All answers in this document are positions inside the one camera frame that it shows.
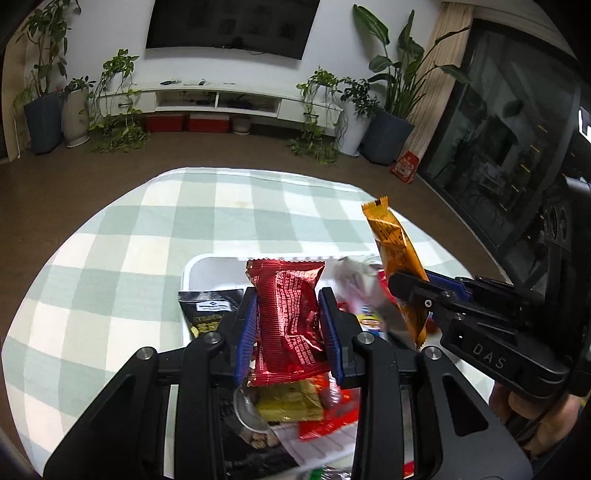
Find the white plastic tray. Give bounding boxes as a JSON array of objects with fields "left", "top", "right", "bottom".
[{"left": 180, "top": 251, "right": 462, "bottom": 480}]

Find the red paper bag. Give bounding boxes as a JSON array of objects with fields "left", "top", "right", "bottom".
[{"left": 390, "top": 150, "right": 421, "bottom": 184}]

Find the red foil snack packet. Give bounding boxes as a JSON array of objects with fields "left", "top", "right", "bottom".
[{"left": 245, "top": 257, "right": 334, "bottom": 387}]

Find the dark glass sliding door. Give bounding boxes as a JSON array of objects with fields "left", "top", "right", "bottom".
[{"left": 418, "top": 18, "right": 583, "bottom": 289}]

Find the hanging vine plant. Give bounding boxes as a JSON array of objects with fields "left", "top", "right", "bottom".
[{"left": 287, "top": 67, "right": 345, "bottom": 165}]

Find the white television cabinet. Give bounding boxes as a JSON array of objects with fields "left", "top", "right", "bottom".
[{"left": 99, "top": 82, "right": 352, "bottom": 133}]

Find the beige curtain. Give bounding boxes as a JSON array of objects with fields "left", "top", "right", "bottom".
[{"left": 409, "top": 2, "right": 475, "bottom": 161}]

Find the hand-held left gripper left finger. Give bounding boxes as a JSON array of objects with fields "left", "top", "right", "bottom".
[{"left": 44, "top": 287, "right": 259, "bottom": 480}]

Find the black snack bag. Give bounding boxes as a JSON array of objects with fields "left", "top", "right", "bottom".
[{"left": 178, "top": 288, "right": 301, "bottom": 480}]

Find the large-leaf plant in dark pot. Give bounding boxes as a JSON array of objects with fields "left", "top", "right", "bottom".
[{"left": 353, "top": 4, "right": 472, "bottom": 167}]

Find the red storage box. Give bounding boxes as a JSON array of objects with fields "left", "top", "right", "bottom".
[
  {"left": 187, "top": 114, "right": 230, "bottom": 134},
  {"left": 144, "top": 113, "right": 187, "bottom": 134}
]

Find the wall television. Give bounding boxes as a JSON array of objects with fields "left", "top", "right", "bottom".
[{"left": 145, "top": 0, "right": 321, "bottom": 61}]

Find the tall plant in dark pot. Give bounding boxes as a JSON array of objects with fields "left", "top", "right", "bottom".
[{"left": 13, "top": 0, "right": 82, "bottom": 155}]

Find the person's right hand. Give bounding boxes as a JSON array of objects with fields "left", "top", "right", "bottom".
[{"left": 488, "top": 382, "right": 583, "bottom": 462}]

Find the trailing vine plant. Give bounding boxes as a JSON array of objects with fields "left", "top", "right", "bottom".
[{"left": 87, "top": 48, "right": 151, "bottom": 155}]

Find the gold green snack packet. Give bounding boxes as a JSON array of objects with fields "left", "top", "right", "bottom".
[{"left": 255, "top": 379, "right": 324, "bottom": 423}]

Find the green checked tablecloth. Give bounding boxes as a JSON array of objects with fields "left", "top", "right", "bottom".
[{"left": 0, "top": 167, "right": 509, "bottom": 480}]

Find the small plant in ribbed pot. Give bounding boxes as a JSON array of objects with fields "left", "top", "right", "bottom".
[{"left": 60, "top": 76, "right": 96, "bottom": 148}]

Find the bright red snack wrapper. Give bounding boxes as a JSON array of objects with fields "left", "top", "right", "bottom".
[{"left": 298, "top": 374, "right": 362, "bottom": 442}]

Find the orange snack packet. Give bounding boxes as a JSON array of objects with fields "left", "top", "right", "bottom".
[{"left": 361, "top": 196, "right": 432, "bottom": 349}]

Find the white red snack packet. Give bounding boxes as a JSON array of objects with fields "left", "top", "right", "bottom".
[{"left": 330, "top": 257, "right": 403, "bottom": 333}]

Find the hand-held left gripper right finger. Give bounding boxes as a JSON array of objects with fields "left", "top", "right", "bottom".
[{"left": 316, "top": 286, "right": 534, "bottom": 480}]

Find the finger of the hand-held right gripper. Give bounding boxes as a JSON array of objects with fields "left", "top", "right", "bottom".
[
  {"left": 388, "top": 271, "right": 459, "bottom": 325},
  {"left": 424, "top": 270, "right": 482, "bottom": 299}
]

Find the bushy plant in white pot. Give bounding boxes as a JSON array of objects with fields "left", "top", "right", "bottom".
[{"left": 336, "top": 78, "right": 382, "bottom": 158}]

